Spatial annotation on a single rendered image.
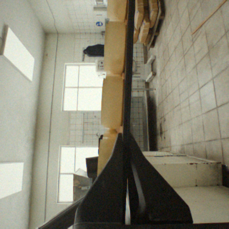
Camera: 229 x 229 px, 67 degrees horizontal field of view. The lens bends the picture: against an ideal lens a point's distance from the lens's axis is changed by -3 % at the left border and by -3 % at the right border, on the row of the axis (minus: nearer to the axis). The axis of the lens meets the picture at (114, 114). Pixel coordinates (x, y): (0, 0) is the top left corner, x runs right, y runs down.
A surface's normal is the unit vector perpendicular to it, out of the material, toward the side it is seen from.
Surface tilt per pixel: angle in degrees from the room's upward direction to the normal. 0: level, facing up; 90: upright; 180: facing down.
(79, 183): 115
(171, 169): 90
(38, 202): 90
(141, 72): 90
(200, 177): 90
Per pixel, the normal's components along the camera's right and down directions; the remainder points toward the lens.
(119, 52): 0.00, 0.40
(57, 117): 0.01, -0.22
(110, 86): 0.04, -0.47
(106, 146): 0.05, -0.78
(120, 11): -0.04, 0.92
